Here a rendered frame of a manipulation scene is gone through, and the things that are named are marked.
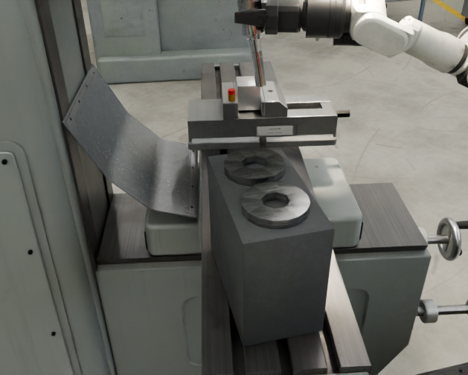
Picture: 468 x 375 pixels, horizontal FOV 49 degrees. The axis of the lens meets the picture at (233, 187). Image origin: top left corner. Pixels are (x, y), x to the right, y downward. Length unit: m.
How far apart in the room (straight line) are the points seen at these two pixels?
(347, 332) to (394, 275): 0.55
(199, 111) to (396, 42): 0.46
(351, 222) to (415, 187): 1.72
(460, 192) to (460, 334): 1.00
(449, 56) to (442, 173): 1.96
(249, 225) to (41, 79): 0.51
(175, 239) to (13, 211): 0.34
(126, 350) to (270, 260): 0.83
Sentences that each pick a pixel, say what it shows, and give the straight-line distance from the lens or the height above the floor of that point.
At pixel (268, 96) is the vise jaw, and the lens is 1.19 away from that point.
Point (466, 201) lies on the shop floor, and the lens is 2.87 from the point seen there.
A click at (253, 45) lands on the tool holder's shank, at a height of 1.17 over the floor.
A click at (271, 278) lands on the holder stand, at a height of 1.05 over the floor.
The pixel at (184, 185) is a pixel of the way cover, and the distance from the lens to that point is 1.20.
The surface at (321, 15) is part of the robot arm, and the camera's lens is 1.04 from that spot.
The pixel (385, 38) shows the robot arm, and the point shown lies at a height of 1.20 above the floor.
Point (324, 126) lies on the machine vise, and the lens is 1.22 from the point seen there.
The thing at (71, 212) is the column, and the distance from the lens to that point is 1.11.
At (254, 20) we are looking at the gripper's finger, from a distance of 1.05.
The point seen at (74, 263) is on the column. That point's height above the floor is 0.76.
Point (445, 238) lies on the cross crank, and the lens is 1.48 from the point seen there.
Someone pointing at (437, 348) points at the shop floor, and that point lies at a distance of 2.07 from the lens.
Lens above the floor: 1.51
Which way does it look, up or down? 33 degrees down
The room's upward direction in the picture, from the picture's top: 1 degrees counter-clockwise
